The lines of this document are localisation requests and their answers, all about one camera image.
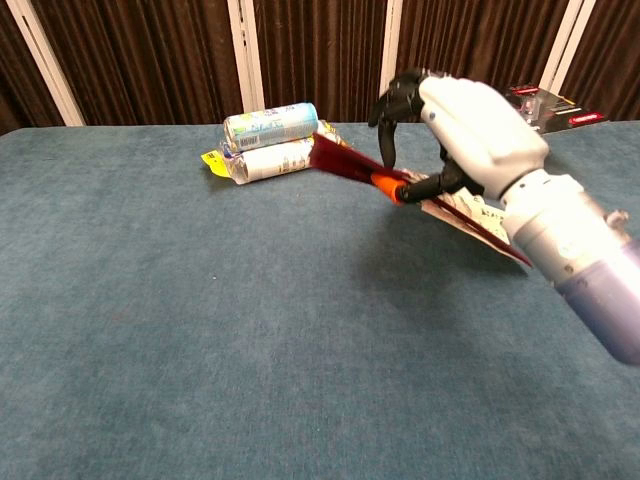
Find blue white wrapped roll pack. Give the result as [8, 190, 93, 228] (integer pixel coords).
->
[222, 101, 320, 153]

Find white screen frame post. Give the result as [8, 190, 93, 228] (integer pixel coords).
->
[375, 0, 404, 124]
[538, 0, 599, 94]
[226, 0, 266, 115]
[4, 0, 87, 127]

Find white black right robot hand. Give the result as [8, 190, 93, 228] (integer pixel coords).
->
[368, 67, 551, 207]

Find brown pleated screen panel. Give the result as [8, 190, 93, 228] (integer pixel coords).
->
[391, 0, 571, 124]
[0, 0, 66, 136]
[29, 0, 246, 126]
[252, 0, 389, 124]
[559, 0, 640, 121]

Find blue felt table cover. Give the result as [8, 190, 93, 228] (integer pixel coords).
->
[0, 119, 640, 480]

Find white roll pack yellow ends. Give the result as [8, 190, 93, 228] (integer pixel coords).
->
[200, 119, 351, 187]

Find red wooden folding paper fan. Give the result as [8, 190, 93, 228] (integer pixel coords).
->
[308, 132, 532, 269]

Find black blister card package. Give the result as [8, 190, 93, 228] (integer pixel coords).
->
[504, 84, 611, 135]

